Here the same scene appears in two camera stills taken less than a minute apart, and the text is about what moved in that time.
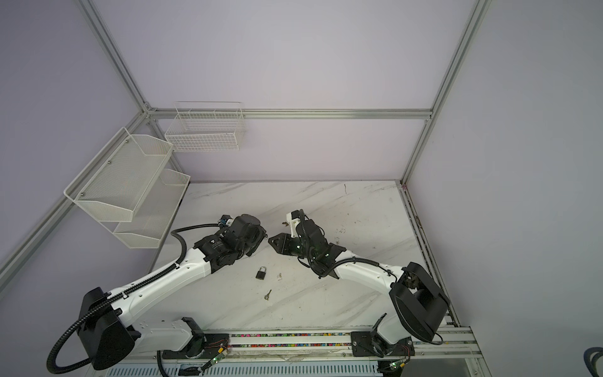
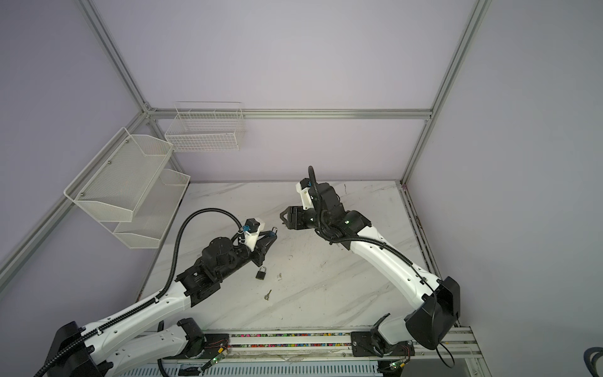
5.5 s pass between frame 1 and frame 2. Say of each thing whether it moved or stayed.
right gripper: moved
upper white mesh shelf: stayed
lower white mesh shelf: stayed
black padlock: stayed
